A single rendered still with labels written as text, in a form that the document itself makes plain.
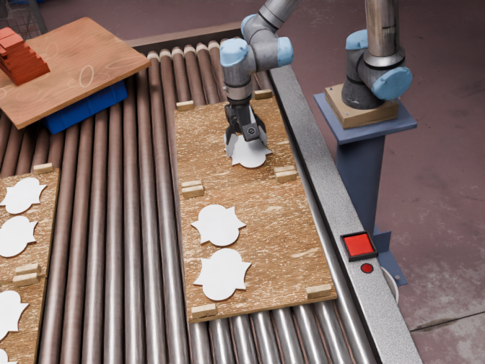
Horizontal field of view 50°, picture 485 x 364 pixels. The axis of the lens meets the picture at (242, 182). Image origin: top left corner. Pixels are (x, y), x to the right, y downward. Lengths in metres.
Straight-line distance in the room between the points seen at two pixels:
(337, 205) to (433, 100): 2.05
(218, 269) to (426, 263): 1.41
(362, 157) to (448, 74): 1.86
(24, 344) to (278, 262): 0.62
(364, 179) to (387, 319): 0.82
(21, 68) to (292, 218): 1.08
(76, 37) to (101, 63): 0.24
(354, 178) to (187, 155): 0.66
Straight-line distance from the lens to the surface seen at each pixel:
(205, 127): 1.72
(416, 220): 2.68
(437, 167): 2.97
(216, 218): 1.41
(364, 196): 2.04
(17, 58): 1.95
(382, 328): 1.25
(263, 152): 1.57
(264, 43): 1.43
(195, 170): 1.57
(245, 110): 1.47
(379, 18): 1.49
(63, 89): 1.88
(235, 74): 1.40
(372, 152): 1.90
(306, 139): 1.66
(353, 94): 1.77
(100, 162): 1.72
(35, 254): 1.51
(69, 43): 2.15
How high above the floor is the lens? 1.99
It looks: 44 degrees down
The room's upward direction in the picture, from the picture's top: 8 degrees counter-clockwise
